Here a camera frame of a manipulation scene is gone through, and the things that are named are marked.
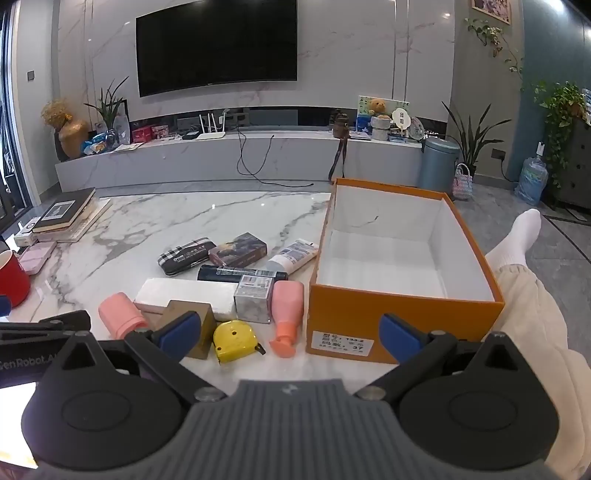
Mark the tall green floor plant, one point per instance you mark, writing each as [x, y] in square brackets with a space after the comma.
[472, 137]

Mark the dark illustrated card box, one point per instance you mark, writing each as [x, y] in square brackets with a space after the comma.
[240, 252]

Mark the plaid glasses case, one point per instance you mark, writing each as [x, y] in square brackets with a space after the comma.
[185, 257]

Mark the brown cardboard cube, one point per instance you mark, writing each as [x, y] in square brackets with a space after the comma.
[185, 329]

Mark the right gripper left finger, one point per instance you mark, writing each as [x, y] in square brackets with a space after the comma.
[159, 353]

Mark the white wifi router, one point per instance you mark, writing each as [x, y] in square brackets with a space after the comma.
[211, 128]

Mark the pastel woven basket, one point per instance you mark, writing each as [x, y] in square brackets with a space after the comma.
[462, 188]

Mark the blue-grey trash can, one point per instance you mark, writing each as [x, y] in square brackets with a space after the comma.
[439, 159]

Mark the dark blue spray can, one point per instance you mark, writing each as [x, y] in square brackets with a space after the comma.
[214, 273]

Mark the yellow tape measure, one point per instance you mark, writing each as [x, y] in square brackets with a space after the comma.
[234, 340]

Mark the black wall television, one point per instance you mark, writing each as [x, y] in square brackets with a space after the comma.
[204, 43]

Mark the white Vaseline tube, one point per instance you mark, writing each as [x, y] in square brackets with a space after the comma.
[292, 257]

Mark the stack of books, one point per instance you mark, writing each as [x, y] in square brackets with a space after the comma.
[67, 219]

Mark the pink small case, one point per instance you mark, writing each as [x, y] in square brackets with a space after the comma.
[34, 257]

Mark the teddy bear in pot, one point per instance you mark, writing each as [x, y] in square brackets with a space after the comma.
[380, 121]

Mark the gold vase with dried flowers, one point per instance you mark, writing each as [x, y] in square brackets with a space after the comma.
[72, 132]

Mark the brown camera with strap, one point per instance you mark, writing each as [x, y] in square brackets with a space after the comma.
[340, 131]

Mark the person's leg white sock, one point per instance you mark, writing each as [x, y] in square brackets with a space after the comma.
[534, 322]

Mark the small silver labelled box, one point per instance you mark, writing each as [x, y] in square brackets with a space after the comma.
[253, 299]

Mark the climbing ivy plant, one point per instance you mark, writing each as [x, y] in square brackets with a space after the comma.
[563, 102]

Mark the white rectangular box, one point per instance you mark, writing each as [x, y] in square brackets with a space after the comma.
[156, 293]

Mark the potted green grass plant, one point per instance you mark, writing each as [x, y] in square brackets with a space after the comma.
[108, 103]

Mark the pink cylindrical cup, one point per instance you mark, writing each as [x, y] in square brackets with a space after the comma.
[120, 315]

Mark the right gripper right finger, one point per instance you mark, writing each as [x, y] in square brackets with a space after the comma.
[419, 355]

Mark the red mug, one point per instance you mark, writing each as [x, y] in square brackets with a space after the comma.
[14, 281]

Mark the grey TV console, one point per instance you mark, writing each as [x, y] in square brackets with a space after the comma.
[263, 157]

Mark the red snack boxes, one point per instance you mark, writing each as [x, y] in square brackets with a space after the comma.
[149, 133]

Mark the blue water jug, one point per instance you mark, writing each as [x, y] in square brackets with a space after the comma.
[533, 178]

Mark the orange shoe box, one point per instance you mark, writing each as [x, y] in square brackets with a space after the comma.
[398, 250]

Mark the pink bottle with coral cap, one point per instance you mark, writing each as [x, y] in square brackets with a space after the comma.
[287, 309]

